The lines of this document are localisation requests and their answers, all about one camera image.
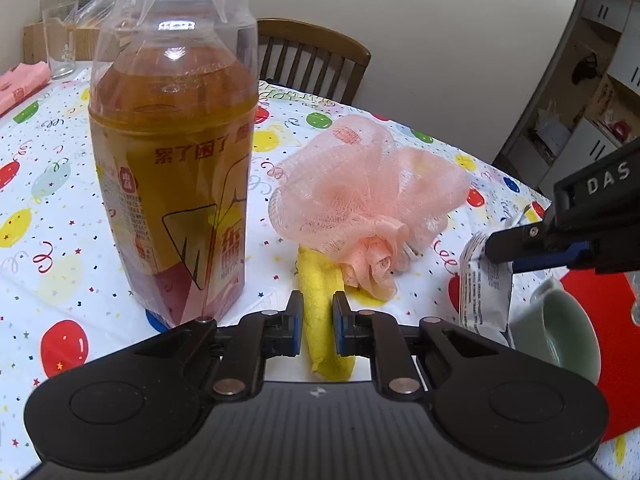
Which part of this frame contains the yellow and green sponge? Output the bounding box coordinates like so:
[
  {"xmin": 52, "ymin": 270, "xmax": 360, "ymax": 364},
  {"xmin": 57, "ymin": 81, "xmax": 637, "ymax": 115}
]
[{"xmin": 296, "ymin": 245, "xmax": 357, "ymax": 383}]

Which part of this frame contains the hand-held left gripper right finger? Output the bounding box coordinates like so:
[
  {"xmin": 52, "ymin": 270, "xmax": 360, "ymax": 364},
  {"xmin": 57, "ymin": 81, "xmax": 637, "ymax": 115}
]
[{"xmin": 332, "ymin": 290, "xmax": 501, "ymax": 403}]

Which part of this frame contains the pink mesh bath loofah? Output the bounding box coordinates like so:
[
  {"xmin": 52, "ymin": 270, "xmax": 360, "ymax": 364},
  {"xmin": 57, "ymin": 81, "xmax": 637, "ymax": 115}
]
[{"xmin": 267, "ymin": 114, "xmax": 471, "ymax": 302}]

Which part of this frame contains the white upper wall cabinet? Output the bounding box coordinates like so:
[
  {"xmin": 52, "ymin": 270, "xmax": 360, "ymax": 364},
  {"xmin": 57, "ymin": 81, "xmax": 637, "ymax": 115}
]
[{"xmin": 582, "ymin": 0, "xmax": 640, "ymax": 86}]

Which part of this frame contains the red cardboard box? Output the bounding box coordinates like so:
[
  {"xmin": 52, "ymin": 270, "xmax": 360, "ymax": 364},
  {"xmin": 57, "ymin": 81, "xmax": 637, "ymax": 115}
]
[{"xmin": 560, "ymin": 267, "xmax": 640, "ymax": 444}]

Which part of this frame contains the amber tea bottle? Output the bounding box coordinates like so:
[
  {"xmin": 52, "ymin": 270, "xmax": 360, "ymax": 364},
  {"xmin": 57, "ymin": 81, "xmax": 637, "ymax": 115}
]
[{"xmin": 89, "ymin": 0, "xmax": 260, "ymax": 334}]

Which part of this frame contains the white lower cabinet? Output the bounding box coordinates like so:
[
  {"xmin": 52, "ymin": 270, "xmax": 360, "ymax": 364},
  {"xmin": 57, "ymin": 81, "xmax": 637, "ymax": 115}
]
[{"xmin": 539, "ymin": 115, "xmax": 640, "ymax": 197}]

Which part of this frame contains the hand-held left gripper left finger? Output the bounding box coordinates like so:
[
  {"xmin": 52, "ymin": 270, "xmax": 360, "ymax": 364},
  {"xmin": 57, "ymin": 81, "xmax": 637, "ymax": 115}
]
[{"xmin": 135, "ymin": 290, "xmax": 305, "ymax": 402}]

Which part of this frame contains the black hanging bag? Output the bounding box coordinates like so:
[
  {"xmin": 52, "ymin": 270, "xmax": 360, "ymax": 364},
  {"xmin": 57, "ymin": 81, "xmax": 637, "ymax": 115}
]
[{"xmin": 571, "ymin": 55, "xmax": 601, "ymax": 86}]

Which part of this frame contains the balloon print tablecloth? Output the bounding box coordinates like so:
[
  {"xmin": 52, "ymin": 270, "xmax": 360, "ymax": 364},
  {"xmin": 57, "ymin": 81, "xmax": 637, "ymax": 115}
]
[{"xmin": 0, "ymin": 60, "xmax": 640, "ymax": 480}]

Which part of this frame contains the white paper bag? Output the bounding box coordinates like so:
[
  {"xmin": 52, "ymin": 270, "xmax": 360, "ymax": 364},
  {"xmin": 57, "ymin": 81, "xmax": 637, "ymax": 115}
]
[{"xmin": 529, "ymin": 109, "xmax": 574, "ymax": 162}]

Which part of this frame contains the clear drinking glass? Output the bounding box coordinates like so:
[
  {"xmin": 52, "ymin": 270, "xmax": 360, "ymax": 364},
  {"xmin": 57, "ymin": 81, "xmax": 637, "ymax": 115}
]
[{"xmin": 42, "ymin": 0, "xmax": 80, "ymax": 79}]

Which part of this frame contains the pale green ceramic cup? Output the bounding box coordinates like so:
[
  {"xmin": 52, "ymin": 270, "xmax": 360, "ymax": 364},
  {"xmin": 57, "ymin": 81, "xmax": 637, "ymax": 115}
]
[{"xmin": 507, "ymin": 276, "xmax": 602, "ymax": 384}]

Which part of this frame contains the brown wooden chair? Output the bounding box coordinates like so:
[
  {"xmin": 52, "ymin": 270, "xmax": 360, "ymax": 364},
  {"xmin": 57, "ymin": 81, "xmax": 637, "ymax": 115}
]
[{"xmin": 257, "ymin": 18, "xmax": 372, "ymax": 106}]

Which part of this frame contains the white printed wipe packet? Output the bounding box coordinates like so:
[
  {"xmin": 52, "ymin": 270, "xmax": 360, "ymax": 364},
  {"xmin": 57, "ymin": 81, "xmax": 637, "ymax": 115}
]
[{"xmin": 457, "ymin": 204, "xmax": 546, "ymax": 348}]

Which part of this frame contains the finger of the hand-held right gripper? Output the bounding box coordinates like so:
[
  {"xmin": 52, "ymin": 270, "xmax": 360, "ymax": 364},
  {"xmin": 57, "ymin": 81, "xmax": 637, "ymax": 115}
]
[
  {"xmin": 510, "ymin": 241, "xmax": 593, "ymax": 275},
  {"xmin": 482, "ymin": 222, "xmax": 553, "ymax": 264}
]

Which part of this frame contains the pink cloth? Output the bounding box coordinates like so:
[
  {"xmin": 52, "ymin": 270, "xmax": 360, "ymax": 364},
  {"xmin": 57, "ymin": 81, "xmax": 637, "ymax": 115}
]
[{"xmin": 0, "ymin": 60, "xmax": 52, "ymax": 117}]

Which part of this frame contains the row of small countertop items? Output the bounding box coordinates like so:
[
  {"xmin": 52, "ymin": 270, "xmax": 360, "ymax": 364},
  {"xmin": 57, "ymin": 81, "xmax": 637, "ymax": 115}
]
[{"xmin": 585, "ymin": 75, "xmax": 640, "ymax": 144}]

